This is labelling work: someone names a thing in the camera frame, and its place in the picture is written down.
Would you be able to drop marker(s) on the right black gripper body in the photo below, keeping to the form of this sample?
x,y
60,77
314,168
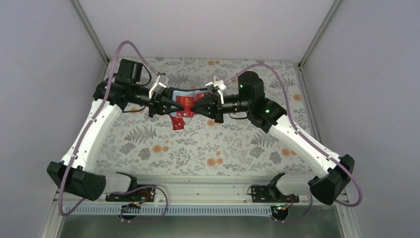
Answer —
x,y
216,107

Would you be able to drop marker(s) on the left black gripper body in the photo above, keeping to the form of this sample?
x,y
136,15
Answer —
x,y
154,103

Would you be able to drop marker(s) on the black leather card holder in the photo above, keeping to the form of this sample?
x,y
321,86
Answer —
x,y
172,92

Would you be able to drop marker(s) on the dark red card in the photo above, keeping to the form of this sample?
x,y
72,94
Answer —
x,y
177,123

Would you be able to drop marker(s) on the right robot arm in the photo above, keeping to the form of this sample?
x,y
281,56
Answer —
x,y
332,171

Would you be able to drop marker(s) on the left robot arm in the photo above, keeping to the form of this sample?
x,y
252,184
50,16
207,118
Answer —
x,y
74,173

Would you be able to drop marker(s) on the floral patterned table mat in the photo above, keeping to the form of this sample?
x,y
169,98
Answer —
x,y
139,144

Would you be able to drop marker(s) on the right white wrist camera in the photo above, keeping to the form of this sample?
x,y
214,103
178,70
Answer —
x,y
216,86

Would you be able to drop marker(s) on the aluminium rail frame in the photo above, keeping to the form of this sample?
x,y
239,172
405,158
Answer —
x,y
205,190

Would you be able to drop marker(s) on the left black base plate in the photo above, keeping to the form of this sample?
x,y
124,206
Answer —
x,y
140,193

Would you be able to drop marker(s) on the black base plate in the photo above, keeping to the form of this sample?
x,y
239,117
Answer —
x,y
269,194
140,193

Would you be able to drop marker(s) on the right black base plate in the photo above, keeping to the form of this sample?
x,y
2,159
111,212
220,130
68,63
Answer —
x,y
269,194

